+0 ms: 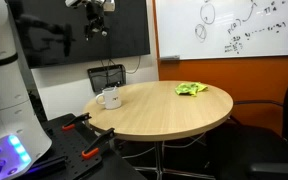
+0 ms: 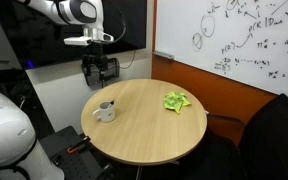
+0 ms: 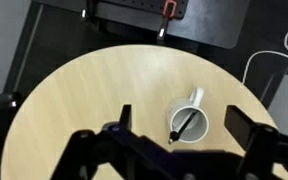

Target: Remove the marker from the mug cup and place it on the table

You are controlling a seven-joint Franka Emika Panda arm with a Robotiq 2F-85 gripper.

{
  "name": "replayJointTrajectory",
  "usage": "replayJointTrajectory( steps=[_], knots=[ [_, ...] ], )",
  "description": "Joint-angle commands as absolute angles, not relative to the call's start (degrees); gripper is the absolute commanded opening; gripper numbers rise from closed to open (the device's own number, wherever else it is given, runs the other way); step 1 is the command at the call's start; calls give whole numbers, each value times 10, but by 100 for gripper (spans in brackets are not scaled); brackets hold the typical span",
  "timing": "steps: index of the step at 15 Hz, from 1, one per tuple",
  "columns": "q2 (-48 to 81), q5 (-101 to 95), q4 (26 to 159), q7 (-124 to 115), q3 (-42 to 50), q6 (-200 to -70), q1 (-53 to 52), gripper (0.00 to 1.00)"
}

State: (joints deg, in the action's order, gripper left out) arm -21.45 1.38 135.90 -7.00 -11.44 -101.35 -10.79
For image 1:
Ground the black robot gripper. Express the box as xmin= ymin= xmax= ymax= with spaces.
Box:
xmin=84 ymin=2 xmax=108 ymax=41

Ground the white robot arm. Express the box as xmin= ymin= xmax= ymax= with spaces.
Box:
xmin=0 ymin=0 xmax=66 ymax=180

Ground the white ceramic mug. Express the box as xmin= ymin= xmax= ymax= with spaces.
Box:
xmin=95 ymin=87 xmax=121 ymax=110

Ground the whiteboard eraser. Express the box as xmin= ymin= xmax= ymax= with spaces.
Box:
xmin=160 ymin=55 xmax=180 ymax=61

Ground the black orange clamp far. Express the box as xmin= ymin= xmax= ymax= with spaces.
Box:
xmin=62 ymin=113 xmax=91 ymax=131

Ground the black orange clamp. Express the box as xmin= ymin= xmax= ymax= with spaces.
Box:
xmin=81 ymin=128 xmax=115 ymax=160
xmin=62 ymin=113 xmax=91 ymax=131

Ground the white whiteboard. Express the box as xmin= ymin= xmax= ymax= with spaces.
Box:
xmin=155 ymin=0 xmax=288 ymax=60

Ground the round wooden table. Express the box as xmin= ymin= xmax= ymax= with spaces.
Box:
xmin=84 ymin=81 xmax=233 ymax=180

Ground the black orange clamp near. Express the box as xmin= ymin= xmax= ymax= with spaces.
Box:
xmin=81 ymin=128 xmax=115 ymax=160

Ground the yellow green cloth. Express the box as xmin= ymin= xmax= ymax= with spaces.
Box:
xmin=175 ymin=82 xmax=208 ymax=97

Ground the black perforated mounting board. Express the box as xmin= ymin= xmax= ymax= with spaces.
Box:
xmin=33 ymin=114 xmax=146 ymax=180

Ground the black office chair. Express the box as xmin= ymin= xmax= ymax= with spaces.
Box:
xmin=206 ymin=89 xmax=288 ymax=180

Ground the black wire basket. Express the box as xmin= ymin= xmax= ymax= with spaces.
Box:
xmin=87 ymin=64 xmax=126 ymax=93

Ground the black wall monitor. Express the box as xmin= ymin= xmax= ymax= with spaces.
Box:
xmin=7 ymin=0 xmax=150 ymax=69

